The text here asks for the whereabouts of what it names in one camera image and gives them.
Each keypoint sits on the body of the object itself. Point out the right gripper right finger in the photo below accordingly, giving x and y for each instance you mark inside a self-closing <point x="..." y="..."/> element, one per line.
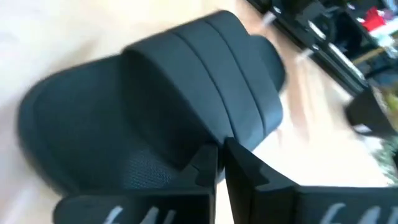
<point x="264" y="202"/>

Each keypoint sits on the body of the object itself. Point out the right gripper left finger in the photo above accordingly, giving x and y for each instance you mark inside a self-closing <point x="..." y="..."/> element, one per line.
<point x="186" y="202"/>

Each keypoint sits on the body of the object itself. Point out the black metal rig frame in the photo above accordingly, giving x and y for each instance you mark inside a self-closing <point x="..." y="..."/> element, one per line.
<point x="339" y="59"/>

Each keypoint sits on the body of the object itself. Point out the potted succulent plant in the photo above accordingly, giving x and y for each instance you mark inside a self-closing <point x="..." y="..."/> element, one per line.
<point x="367" y="115"/>

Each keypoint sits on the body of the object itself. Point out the black rubber slide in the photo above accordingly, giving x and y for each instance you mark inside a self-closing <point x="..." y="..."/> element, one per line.
<point x="186" y="77"/>

